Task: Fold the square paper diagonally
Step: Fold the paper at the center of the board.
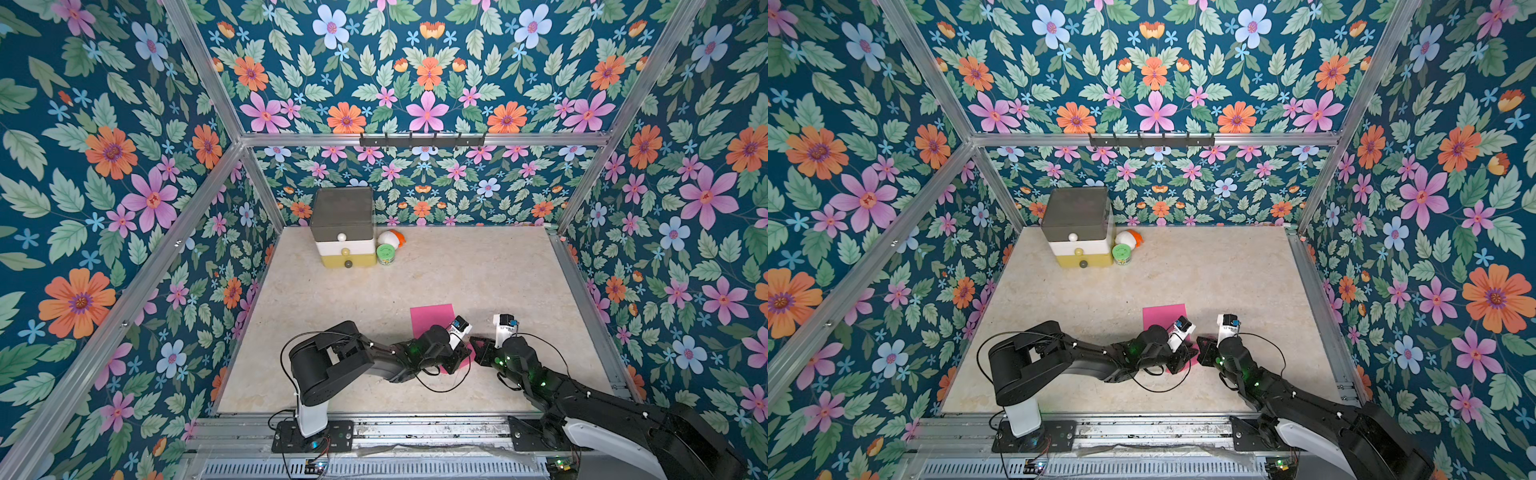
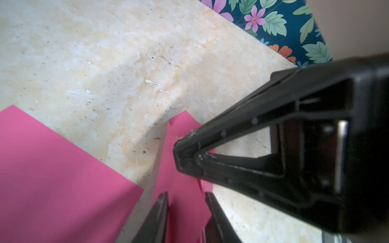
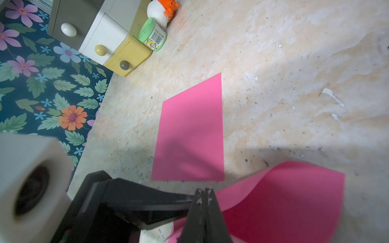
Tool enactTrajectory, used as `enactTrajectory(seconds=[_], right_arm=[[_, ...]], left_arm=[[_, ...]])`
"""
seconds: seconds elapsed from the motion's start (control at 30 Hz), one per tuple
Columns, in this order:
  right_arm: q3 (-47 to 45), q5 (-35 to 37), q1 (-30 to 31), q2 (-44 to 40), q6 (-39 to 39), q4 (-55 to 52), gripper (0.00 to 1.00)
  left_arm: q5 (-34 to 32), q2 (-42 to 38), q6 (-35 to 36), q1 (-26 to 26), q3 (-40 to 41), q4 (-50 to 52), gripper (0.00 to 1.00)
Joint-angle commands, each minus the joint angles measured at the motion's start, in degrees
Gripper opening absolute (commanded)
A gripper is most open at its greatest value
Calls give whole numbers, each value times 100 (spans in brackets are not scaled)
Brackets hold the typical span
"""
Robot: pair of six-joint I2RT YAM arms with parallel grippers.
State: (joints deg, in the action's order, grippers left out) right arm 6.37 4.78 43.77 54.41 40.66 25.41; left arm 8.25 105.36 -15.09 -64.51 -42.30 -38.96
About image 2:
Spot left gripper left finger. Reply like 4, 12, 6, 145
132, 191, 169, 243

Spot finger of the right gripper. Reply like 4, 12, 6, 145
173, 54, 389, 233

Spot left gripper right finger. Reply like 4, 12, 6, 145
205, 192, 242, 243

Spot pink square paper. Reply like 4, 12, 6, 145
154, 111, 213, 243

